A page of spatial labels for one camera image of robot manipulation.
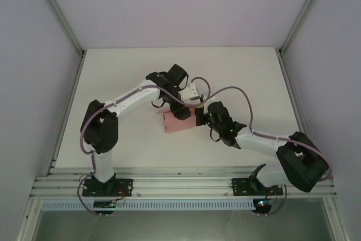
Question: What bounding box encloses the pink cardboard box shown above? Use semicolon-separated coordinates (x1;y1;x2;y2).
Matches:
156;107;199;134

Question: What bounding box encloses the small circuit board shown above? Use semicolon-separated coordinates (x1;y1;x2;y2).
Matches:
253;199;274;211
93;199;118;210

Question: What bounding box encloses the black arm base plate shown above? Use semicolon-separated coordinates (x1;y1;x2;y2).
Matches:
231;177;284;198
82;178;134;198

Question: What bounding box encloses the aluminium mounting rail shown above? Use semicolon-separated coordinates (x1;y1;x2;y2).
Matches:
29;166;338;198

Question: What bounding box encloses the aluminium table side rail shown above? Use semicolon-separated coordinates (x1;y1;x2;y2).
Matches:
277;49;310;136
45;50;87;177

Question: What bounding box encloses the light blue slotted cable duct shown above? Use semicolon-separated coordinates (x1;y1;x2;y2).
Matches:
41;198;254;212

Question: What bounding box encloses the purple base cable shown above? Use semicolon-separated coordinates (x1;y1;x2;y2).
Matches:
255;186;288;218
77;173;102;218

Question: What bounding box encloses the aluminium frame post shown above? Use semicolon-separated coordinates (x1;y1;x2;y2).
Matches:
30;0;86;57
278;0;331;57

